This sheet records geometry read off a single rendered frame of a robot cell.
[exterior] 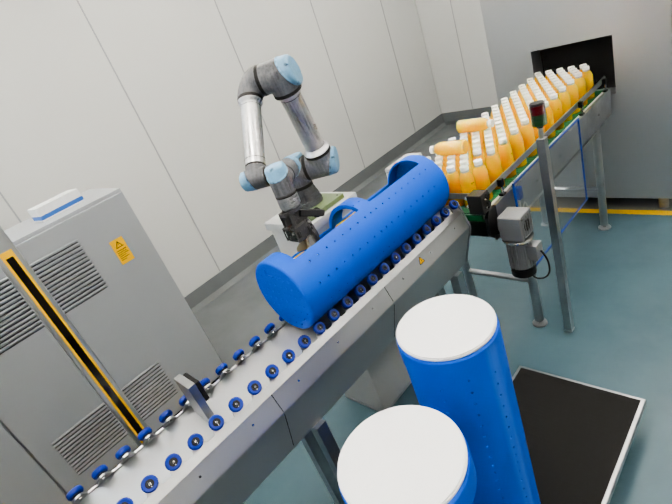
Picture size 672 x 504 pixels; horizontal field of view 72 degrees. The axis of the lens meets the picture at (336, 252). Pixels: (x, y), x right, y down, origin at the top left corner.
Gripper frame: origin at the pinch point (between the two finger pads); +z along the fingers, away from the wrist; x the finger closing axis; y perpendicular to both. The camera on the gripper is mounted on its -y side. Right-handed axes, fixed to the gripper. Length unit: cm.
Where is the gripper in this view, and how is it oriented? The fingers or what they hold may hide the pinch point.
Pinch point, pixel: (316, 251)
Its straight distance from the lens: 169.6
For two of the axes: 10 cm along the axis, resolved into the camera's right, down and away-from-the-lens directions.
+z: 3.4, 8.3, 4.4
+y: -6.5, 5.4, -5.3
